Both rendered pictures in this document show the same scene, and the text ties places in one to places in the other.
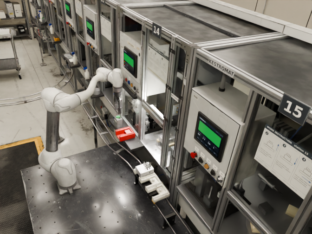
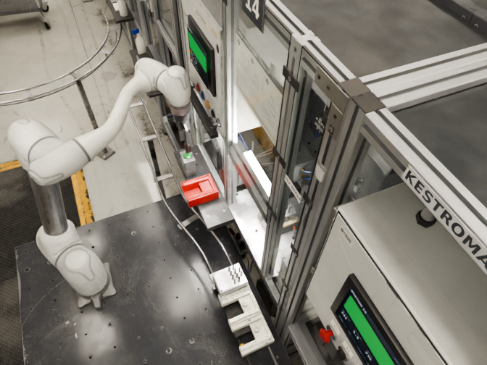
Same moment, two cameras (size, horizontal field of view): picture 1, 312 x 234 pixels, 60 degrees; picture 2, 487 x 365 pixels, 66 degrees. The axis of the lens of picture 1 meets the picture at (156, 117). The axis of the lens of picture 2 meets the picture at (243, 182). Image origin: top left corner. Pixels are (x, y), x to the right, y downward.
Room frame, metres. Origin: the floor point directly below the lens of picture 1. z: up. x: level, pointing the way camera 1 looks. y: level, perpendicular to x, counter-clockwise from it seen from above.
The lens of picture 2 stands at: (0.98, -0.05, 2.46)
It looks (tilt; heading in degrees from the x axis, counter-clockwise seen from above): 52 degrees down; 6
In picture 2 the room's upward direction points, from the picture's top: 2 degrees clockwise
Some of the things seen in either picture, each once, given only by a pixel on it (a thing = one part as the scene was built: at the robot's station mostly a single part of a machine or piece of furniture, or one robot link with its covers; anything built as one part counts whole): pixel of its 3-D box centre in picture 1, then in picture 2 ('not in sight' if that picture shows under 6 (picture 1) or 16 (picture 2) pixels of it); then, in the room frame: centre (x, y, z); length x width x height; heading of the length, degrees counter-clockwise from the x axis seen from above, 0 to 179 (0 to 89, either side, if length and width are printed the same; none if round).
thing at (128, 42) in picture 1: (141, 61); (229, 52); (2.29, 0.16, 1.60); 0.42 x 0.29 x 0.46; 32
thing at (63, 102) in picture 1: (65, 103); (55, 163); (1.76, 0.70, 1.44); 0.18 x 0.14 x 0.13; 146
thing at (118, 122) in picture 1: (119, 121); (190, 163); (2.23, 0.37, 0.97); 0.08 x 0.08 x 0.12; 32
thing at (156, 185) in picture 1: (150, 184); (240, 308); (1.56, 0.00, 0.84); 0.36 x 0.14 x 0.10; 32
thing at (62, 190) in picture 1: (68, 184); (93, 286); (1.61, 0.72, 0.71); 0.22 x 0.18 x 0.06; 32
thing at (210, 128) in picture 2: (127, 87); (200, 107); (2.21, 0.28, 1.37); 0.36 x 0.04 x 0.04; 32
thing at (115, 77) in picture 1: (116, 76); (175, 84); (2.23, 0.38, 1.46); 0.13 x 0.11 x 0.16; 56
